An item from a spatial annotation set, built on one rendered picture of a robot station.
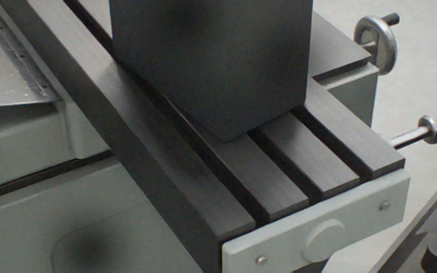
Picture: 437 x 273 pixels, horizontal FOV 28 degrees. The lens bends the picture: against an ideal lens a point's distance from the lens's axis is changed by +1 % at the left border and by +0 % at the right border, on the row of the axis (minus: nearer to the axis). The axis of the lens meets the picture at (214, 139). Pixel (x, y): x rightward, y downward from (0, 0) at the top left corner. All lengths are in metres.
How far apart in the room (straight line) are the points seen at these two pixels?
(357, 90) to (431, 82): 1.29
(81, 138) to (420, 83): 1.70
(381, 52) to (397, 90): 1.04
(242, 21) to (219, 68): 0.06
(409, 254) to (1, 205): 0.59
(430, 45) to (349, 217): 2.03
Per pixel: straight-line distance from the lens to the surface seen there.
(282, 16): 0.89
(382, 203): 0.91
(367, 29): 1.65
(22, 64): 1.20
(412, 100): 2.64
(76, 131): 1.16
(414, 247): 1.32
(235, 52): 0.86
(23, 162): 1.19
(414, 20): 3.02
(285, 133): 0.94
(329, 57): 1.43
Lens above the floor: 1.54
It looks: 39 degrees down
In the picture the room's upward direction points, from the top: 1 degrees counter-clockwise
